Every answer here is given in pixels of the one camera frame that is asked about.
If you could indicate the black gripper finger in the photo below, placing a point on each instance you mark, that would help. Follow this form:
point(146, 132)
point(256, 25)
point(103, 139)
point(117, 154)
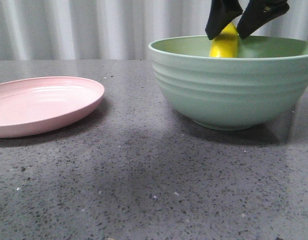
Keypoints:
point(258, 13)
point(222, 12)

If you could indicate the yellow banana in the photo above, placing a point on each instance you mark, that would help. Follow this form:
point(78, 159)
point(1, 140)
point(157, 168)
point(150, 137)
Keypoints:
point(225, 45)

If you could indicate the green ribbed bowl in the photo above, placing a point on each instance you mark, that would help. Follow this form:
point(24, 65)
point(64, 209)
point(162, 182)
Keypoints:
point(266, 79)

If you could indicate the pink plate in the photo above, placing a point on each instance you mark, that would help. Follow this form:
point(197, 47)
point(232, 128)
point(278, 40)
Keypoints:
point(38, 105)

